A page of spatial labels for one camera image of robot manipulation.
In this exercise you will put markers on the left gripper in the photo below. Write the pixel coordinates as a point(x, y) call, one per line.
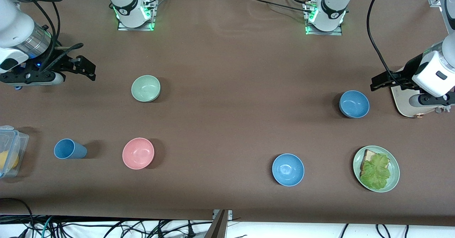
point(409, 68)

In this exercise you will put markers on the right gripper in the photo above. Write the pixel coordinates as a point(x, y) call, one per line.
point(59, 63)

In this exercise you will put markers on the green lettuce leaf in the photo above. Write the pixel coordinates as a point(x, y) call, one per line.
point(376, 172)

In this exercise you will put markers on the yellow fruit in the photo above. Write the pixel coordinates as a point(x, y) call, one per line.
point(9, 161)

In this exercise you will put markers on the pink bowl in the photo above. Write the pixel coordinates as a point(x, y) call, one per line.
point(138, 153)

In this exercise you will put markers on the clear plastic container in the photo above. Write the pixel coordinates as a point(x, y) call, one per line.
point(19, 142)

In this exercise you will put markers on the pale green bowl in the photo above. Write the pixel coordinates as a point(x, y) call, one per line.
point(145, 88)

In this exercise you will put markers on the blue bowl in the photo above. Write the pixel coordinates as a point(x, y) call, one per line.
point(354, 104)
point(288, 169)

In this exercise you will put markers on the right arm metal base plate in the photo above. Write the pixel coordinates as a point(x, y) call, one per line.
point(124, 26)

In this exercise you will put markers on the pale green plate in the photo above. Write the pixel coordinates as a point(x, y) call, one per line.
point(394, 174)

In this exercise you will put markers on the cream toaster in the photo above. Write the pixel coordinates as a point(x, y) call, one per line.
point(401, 103)

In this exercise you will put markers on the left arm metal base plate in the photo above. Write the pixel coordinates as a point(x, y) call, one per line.
point(337, 32)

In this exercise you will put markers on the silver table bracket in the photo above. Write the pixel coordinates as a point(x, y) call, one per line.
point(230, 214)

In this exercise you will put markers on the toast slice with white crumb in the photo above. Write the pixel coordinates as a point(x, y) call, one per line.
point(369, 156)

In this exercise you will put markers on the blue cup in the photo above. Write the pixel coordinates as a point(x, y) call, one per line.
point(69, 149)

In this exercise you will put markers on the dark metal bar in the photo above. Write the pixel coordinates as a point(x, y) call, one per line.
point(218, 227)

